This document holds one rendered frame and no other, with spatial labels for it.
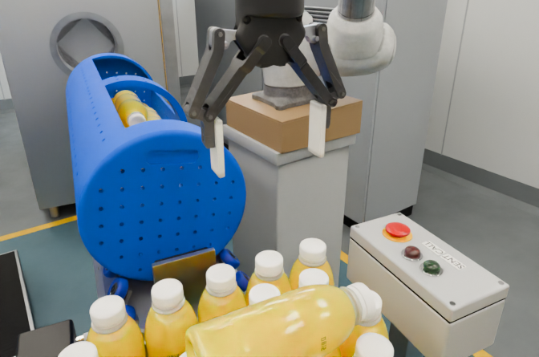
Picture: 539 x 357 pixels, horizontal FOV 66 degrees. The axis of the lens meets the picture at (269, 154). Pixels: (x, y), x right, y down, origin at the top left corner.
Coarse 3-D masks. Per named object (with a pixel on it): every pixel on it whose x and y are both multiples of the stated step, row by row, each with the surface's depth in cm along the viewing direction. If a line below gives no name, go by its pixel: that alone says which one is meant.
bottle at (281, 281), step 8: (256, 272) 58; (256, 280) 58; (264, 280) 56; (272, 280) 56; (280, 280) 57; (288, 280) 59; (248, 288) 58; (280, 288) 57; (288, 288) 58; (248, 296) 58; (248, 304) 58
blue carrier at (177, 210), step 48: (96, 96) 91; (144, 96) 147; (96, 144) 69; (144, 144) 64; (192, 144) 67; (96, 192) 63; (144, 192) 67; (192, 192) 70; (240, 192) 75; (96, 240) 66; (144, 240) 70; (192, 240) 74
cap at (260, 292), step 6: (252, 288) 52; (258, 288) 52; (264, 288) 52; (270, 288) 52; (276, 288) 52; (252, 294) 51; (258, 294) 51; (264, 294) 51; (270, 294) 51; (276, 294) 51; (252, 300) 50; (258, 300) 50
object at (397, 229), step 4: (388, 224) 62; (392, 224) 62; (396, 224) 62; (400, 224) 62; (388, 228) 61; (392, 228) 61; (396, 228) 61; (400, 228) 61; (404, 228) 61; (408, 228) 61; (388, 232) 61; (392, 232) 61; (396, 232) 60; (400, 232) 60; (404, 232) 60; (408, 232) 61; (396, 236) 60; (400, 236) 60; (404, 236) 60
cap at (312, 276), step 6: (306, 270) 55; (312, 270) 55; (318, 270) 55; (300, 276) 54; (306, 276) 54; (312, 276) 54; (318, 276) 54; (324, 276) 54; (300, 282) 53; (306, 282) 53; (312, 282) 53; (318, 282) 53; (324, 282) 53
